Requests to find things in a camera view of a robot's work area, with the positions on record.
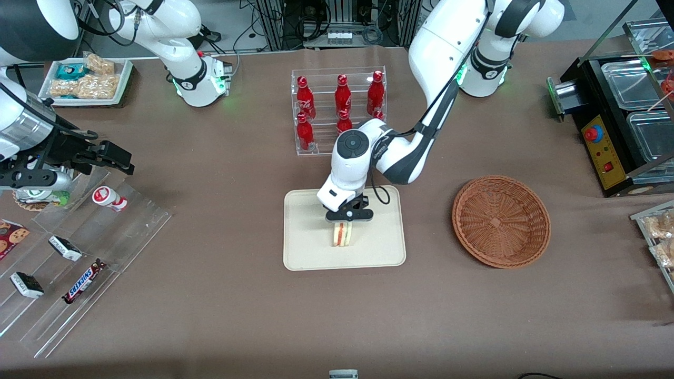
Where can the clear nut snack packet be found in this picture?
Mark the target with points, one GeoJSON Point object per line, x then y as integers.
{"type": "Point", "coordinates": [64, 88]}
{"type": "Point", "coordinates": [100, 64]}
{"type": "Point", "coordinates": [99, 87]}

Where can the clear acrylic stepped display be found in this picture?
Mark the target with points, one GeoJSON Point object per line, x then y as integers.
{"type": "Point", "coordinates": [121, 231]}

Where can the triangular sandwich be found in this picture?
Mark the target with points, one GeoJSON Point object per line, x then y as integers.
{"type": "Point", "coordinates": [343, 236]}

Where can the red cookie box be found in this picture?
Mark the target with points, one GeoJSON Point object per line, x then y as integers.
{"type": "Point", "coordinates": [10, 239]}

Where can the white grey device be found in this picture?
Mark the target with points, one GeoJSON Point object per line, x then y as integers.
{"type": "Point", "coordinates": [343, 375]}

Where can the white red yoghurt bottle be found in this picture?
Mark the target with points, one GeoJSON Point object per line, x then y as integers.
{"type": "Point", "coordinates": [108, 198]}

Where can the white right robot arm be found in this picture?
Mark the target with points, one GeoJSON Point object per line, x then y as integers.
{"type": "Point", "coordinates": [179, 26]}

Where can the white power strip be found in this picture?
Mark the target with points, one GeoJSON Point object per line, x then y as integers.
{"type": "Point", "coordinates": [339, 37]}

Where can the black white chocolate bar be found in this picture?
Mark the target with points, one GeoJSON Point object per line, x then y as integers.
{"type": "Point", "coordinates": [65, 248]}
{"type": "Point", "coordinates": [27, 285]}

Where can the brown wicker basket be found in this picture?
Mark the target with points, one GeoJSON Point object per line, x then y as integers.
{"type": "Point", "coordinates": [500, 221]}

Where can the metal bread tray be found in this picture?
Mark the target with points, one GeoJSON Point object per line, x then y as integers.
{"type": "Point", "coordinates": [640, 221]}

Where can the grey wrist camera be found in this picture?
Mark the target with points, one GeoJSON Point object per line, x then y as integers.
{"type": "Point", "coordinates": [37, 180]}
{"type": "Point", "coordinates": [350, 215]}

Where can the brown snickers bar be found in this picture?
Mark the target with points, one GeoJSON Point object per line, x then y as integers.
{"type": "Point", "coordinates": [84, 281]}

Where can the white rectangular snack tray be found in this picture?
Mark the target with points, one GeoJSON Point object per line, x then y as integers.
{"type": "Point", "coordinates": [124, 71]}

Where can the black food warmer machine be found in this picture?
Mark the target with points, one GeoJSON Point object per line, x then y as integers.
{"type": "Point", "coordinates": [584, 105]}

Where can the teal snack packet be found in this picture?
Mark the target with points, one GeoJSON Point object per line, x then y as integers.
{"type": "Point", "coordinates": [71, 71]}

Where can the dark brown box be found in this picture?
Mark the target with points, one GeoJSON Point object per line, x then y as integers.
{"type": "Point", "coordinates": [130, 92]}

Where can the beige plastic tray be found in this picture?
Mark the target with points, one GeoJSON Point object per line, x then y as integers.
{"type": "Point", "coordinates": [305, 237]}

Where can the diagonal metal bar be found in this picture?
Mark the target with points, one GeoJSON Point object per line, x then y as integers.
{"type": "Point", "coordinates": [605, 37]}

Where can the bagged bread roll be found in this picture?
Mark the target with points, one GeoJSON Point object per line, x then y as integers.
{"type": "Point", "coordinates": [663, 253]}
{"type": "Point", "coordinates": [659, 225]}

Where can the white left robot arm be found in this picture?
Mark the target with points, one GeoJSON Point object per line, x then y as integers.
{"type": "Point", "coordinates": [447, 42]}

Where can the red sausage skewer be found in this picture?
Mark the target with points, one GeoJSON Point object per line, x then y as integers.
{"type": "Point", "coordinates": [664, 54]}
{"type": "Point", "coordinates": [668, 84]}

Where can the green white snack cup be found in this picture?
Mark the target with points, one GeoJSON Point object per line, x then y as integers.
{"type": "Point", "coordinates": [59, 199]}

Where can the clear acrylic bottle rack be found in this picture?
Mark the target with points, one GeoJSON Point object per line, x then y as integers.
{"type": "Point", "coordinates": [326, 79]}

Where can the steel food pan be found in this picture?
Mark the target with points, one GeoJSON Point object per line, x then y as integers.
{"type": "Point", "coordinates": [653, 137]}
{"type": "Point", "coordinates": [626, 84]}

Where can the red cola bottle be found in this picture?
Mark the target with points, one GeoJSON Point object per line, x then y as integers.
{"type": "Point", "coordinates": [379, 114]}
{"type": "Point", "coordinates": [375, 92]}
{"type": "Point", "coordinates": [343, 95]}
{"type": "Point", "coordinates": [344, 123]}
{"type": "Point", "coordinates": [305, 97]}
{"type": "Point", "coordinates": [305, 134]}

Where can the grey metal module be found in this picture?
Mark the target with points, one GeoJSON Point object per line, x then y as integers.
{"type": "Point", "coordinates": [566, 97]}

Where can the aluminium equipment rack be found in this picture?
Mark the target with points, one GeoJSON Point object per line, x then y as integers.
{"type": "Point", "coordinates": [274, 26]}

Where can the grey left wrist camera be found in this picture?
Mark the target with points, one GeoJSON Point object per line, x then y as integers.
{"type": "Point", "coordinates": [350, 215]}

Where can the red emergency button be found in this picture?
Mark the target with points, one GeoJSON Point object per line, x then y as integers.
{"type": "Point", "coordinates": [592, 135]}

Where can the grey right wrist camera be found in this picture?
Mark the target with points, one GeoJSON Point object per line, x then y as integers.
{"type": "Point", "coordinates": [37, 180]}

